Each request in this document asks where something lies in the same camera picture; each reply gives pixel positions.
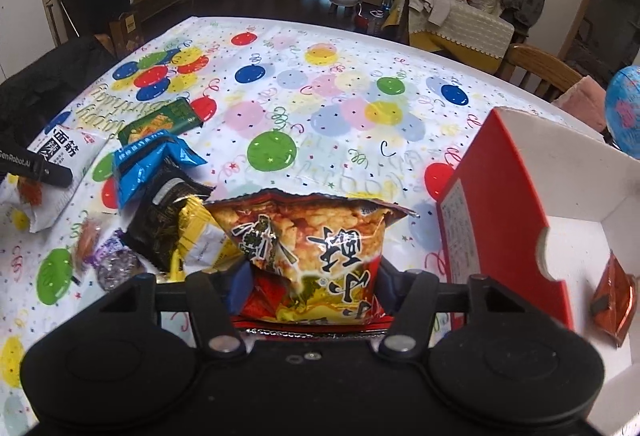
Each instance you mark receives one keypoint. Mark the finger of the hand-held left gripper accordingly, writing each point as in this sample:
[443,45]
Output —
[50,174]

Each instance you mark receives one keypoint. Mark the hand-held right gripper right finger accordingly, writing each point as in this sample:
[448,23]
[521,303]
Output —
[388,290]

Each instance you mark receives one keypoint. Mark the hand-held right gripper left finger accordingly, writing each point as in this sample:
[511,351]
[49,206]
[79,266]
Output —
[241,288]

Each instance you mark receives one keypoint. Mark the white snack packet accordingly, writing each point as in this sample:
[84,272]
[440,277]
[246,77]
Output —
[65,151]

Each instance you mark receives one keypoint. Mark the yellow snack packet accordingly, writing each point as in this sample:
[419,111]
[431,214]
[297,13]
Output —
[205,241]

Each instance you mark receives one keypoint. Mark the small candy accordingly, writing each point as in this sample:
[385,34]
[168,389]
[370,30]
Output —
[89,238]

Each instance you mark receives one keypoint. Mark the orange red snack bag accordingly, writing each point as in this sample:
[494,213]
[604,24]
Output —
[320,246]

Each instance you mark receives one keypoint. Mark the blue snack packet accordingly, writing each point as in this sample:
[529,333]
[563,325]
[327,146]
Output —
[145,166]

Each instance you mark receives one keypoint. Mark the black snack packet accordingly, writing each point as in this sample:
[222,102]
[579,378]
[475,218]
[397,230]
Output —
[160,221]

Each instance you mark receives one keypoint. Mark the silver candy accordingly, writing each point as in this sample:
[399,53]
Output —
[117,266]

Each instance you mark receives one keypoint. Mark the red white cardboard box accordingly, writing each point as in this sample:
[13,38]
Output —
[575,166]

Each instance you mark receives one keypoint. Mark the black jacket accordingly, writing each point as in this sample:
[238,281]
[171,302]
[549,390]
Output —
[50,81]

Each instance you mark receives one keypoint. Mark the green snack packet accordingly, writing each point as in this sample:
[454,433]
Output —
[160,121]

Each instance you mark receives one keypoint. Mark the white cabinet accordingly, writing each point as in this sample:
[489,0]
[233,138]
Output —
[22,26]

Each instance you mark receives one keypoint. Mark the brown paper bag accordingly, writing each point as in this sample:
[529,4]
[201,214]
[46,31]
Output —
[125,34]

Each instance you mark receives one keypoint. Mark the balloon print tablecloth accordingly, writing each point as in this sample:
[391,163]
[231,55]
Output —
[325,116]

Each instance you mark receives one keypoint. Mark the brown foil snack packet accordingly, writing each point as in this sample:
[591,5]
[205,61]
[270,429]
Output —
[614,301]

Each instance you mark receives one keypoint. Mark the pink cloth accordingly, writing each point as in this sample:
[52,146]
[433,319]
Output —
[582,104]

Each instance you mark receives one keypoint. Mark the wooden chair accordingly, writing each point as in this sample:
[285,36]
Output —
[542,66]

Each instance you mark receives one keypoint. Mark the sofa with cream cover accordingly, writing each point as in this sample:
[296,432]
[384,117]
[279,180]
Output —
[465,26]

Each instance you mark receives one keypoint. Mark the round wooden stool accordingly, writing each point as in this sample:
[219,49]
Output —
[344,1]

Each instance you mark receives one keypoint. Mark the blue globe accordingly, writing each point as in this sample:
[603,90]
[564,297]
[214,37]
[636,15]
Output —
[625,106]

